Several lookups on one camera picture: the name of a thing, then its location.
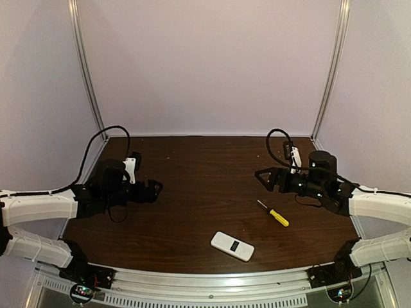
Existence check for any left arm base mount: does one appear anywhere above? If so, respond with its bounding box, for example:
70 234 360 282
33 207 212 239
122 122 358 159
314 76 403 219
57 262 116 306

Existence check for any white remote control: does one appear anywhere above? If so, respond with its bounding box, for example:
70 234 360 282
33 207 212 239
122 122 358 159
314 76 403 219
211 231 255 262

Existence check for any right aluminium frame post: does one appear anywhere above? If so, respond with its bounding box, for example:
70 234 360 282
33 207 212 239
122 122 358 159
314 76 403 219
311 0 351 144

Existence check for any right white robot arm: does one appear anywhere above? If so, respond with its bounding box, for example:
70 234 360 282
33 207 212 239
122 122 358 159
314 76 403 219
254 151 410 268

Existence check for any front aluminium rail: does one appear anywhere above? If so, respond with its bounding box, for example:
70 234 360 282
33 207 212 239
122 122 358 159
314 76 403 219
31 261 396 308

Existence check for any yellow handled screwdriver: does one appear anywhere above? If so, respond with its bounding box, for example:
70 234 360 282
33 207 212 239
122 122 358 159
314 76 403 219
257 200 290 227

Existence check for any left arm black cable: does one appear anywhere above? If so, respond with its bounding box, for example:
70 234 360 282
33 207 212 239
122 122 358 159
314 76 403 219
0 125 132 197

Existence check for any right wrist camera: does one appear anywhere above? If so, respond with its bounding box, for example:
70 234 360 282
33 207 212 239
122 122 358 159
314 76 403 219
283 141 302 174

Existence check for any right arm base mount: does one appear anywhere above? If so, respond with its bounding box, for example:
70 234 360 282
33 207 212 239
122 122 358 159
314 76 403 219
306 262 362 304

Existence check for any aluminium frame post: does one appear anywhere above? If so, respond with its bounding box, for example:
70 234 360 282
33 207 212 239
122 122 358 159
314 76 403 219
67 0 105 130
311 0 351 144

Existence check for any left aluminium frame post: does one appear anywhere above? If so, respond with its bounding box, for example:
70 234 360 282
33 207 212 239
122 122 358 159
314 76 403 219
67 0 105 130

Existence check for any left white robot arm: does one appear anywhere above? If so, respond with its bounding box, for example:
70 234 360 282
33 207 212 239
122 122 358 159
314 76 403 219
1 158 163 269

